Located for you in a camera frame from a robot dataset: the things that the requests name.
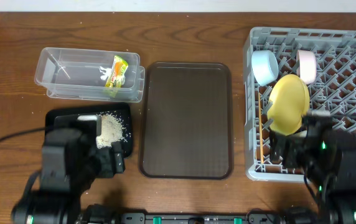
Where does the wooden chopstick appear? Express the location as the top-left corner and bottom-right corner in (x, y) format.
(258, 92), (264, 165)

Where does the grey plastic dishwasher rack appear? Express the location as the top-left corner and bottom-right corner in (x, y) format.
(243, 27), (356, 182)

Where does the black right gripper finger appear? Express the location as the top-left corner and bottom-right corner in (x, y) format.
(282, 138), (302, 169)
(269, 131), (287, 162)

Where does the black plastic tray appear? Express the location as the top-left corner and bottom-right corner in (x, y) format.
(45, 103), (133, 157)

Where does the cream white cup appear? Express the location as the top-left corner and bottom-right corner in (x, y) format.
(293, 130), (307, 138)

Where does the green yellow snack wrapper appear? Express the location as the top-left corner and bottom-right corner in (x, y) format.
(105, 55), (129, 97)

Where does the yellow plate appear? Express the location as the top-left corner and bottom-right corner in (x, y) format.
(267, 74), (310, 136)

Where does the pile of white rice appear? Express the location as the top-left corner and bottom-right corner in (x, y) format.
(96, 114), (131, 149)

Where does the brown plastic serving tray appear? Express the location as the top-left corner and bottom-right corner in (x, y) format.
(139, 62), (233, 180)

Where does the light blue bowl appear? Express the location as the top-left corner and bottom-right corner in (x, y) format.
(251, 50), (279, 86)

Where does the black rail with green clips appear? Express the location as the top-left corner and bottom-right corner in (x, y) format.
(78, 203), (322, 224)

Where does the crumpled white tissue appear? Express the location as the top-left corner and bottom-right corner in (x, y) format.
(99, 66), (112, 81)

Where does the clear plastic bin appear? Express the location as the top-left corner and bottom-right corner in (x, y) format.
(34, 47), (145, 103)

